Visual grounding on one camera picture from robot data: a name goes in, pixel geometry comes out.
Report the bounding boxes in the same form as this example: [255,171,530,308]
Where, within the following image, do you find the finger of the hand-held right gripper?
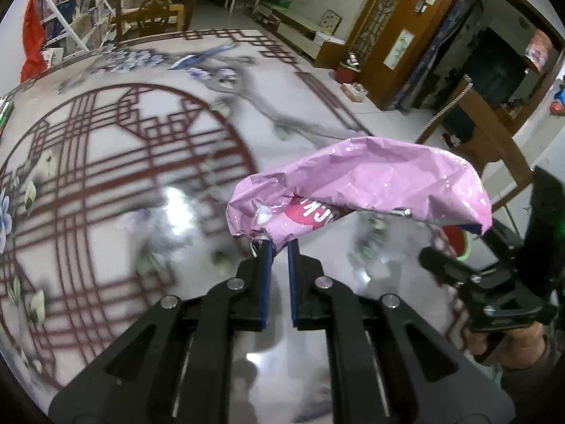
[417,246,486,292]
[473,221,527,266]

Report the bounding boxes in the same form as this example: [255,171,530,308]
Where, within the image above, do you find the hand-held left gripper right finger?
[287,242,516,424]

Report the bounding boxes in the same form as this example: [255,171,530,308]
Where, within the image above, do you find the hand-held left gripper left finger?
[48,243,273,424]

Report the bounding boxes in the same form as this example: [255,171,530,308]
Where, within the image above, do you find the green basin with red inside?
[441,225,475,263]

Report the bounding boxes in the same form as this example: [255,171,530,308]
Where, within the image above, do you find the pink foil wrapper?
[226,137,493,254]

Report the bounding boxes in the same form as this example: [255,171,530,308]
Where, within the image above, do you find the person's right forearm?
[499,340,565,424]

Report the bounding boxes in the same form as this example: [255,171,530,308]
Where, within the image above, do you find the person's right hand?
[463,320,550,369]

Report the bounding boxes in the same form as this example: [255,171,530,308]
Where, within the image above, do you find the carved wooden chair with beads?
[415,77,537,213]

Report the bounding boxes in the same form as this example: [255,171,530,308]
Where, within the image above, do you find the tissue box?
[341,83,368,102]

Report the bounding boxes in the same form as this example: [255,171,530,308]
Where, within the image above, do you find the red figurine pot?
[338,53,363,84]

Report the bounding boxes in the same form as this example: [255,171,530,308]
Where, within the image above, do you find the low television cabinet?
[256,2,347,60]

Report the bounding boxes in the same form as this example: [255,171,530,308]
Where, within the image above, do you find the framed picture on cabinet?
[320,10,343,35]

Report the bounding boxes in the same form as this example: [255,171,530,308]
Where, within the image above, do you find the stack of books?
[0,97,16,137]

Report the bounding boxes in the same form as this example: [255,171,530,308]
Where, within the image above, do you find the white magazine rack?
[35,0,118,58]

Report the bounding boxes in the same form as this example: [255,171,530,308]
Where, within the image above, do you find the red cloth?
[20,0,71,82]

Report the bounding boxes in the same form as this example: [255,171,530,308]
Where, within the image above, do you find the white bead string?
[415,77,471,144]

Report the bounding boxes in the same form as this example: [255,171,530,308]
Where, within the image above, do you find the short wall scroll picture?
[383,29,413,69]

